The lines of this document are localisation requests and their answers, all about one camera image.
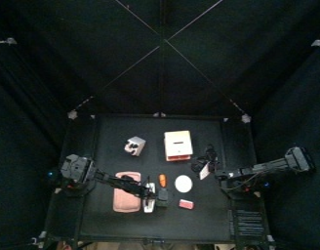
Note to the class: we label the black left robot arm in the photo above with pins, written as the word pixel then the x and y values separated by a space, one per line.
pixel 110 180

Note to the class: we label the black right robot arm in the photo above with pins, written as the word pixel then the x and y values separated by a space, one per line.
pixel 261 167

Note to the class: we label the red and white toy sushi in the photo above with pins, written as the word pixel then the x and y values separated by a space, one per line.
pixel 185 204

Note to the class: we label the orange toy food piece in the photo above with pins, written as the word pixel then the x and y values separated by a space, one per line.
pixel 161 180

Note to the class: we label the white round plate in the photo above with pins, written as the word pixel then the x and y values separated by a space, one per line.
pixel 183 183

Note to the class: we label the pink plastic tray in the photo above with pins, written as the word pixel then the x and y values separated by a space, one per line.
pixel 122 201

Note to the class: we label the orange and white box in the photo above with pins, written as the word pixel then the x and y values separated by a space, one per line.
pixel 177 145

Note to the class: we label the white text label sticker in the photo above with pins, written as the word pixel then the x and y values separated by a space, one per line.
pixel 249 223

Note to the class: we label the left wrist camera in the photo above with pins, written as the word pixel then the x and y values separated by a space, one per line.
pixel 140 190

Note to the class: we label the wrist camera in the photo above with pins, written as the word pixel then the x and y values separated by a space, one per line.
pixel 208 152
pixel 140 190

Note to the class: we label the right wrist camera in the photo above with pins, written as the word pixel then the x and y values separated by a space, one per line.
pixel 208 152

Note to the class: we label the grey frame corner bracket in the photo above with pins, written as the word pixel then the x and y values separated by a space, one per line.
pixel 72 114
pixel 245 118
pixel 9 41
pixel 317 43

